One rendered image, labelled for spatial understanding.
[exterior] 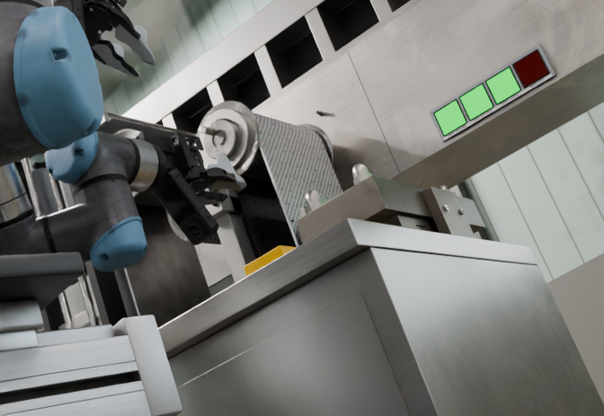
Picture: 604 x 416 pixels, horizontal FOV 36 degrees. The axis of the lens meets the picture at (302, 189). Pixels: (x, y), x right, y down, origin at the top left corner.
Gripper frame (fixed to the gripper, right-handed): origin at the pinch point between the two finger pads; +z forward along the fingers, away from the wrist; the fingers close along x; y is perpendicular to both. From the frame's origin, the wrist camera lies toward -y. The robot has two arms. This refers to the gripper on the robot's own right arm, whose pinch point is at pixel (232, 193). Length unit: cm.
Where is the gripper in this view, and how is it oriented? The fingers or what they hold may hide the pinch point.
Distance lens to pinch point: 149.8
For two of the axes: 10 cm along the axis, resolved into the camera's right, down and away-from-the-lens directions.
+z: 5.6, 1.1, 8.2
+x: -7.6, 4.7, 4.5
